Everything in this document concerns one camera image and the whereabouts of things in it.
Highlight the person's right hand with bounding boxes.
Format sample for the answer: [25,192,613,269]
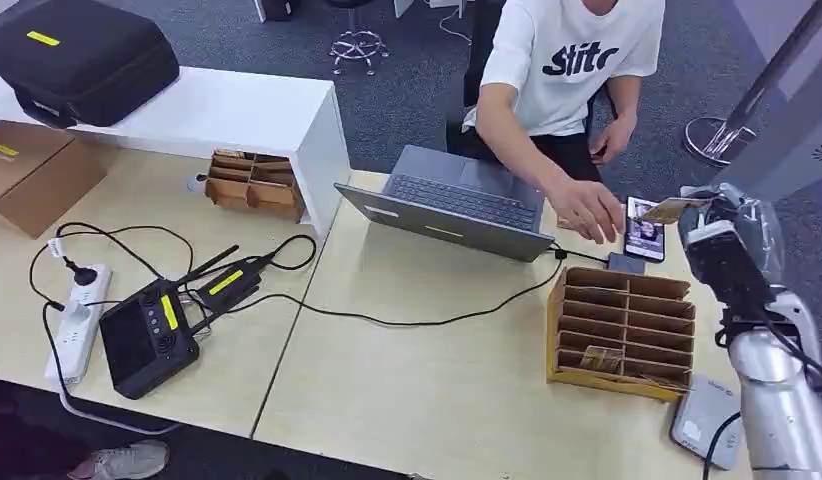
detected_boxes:
[545,177,628,246]

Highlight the long black laptop cable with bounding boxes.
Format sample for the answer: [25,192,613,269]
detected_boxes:
[230,246,611,329]

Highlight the white power strip cable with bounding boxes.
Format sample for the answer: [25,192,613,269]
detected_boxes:
[57,378,182,438]

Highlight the brown cardboard box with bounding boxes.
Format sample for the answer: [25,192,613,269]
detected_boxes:
[0,121,108,240]

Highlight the chrome pole round base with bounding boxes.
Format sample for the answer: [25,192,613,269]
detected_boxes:
[682,0,822,168]

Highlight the white power strip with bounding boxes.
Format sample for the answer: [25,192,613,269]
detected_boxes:
[44,263,113,387]

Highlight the black antenna rod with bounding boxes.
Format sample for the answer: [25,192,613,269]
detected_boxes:
[176,244,241,287]

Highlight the small dark grey block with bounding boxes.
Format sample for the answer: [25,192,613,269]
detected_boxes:
[606,251,647,276]

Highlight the black carrying case yellow label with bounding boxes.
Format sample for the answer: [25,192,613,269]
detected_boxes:
[0,0,181,130]

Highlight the looping black power cable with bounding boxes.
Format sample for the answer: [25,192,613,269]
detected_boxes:
[27,221,196,313]

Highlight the chrome stool base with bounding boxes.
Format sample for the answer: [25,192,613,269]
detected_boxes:
[328,0,391,77]

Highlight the black radio module yellow label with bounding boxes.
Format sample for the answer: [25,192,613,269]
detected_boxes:
[197,258,265,314]

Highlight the person's left hand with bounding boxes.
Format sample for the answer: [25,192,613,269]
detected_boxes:
[587,116,637,168]

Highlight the white desk riser shelf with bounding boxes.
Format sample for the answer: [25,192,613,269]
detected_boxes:
[0,66,352,238]

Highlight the flat pale grey device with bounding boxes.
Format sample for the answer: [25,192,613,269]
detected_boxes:
[669,374,744,472]

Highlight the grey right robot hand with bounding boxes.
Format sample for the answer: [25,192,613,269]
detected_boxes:
[677,182,795,327]

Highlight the black handheld controller screen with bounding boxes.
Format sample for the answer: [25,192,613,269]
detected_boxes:
[97,278,202,401]

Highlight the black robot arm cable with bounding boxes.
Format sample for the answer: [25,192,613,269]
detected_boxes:
[700,411,744,480]

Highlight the grey open laptop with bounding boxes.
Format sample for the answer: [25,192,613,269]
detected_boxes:
[334,144,557,264]

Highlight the grey stand panel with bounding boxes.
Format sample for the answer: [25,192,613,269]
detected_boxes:
[712,62,822,203]

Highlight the large wooden card box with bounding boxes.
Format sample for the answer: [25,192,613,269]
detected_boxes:
[545,266,697,405]

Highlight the grey sneaker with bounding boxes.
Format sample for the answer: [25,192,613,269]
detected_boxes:
[65,440,171,480]

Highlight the small wooden divider box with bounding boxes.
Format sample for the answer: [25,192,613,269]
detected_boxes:
[204,149,307,224]

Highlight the black plug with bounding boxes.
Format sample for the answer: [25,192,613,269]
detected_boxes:
[64,256,100,287]

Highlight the black smartphone lit screen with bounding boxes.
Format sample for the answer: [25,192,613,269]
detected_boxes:
[623,195,667,264]

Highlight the person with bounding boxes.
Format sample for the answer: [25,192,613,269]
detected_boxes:
[445,0,668,246]

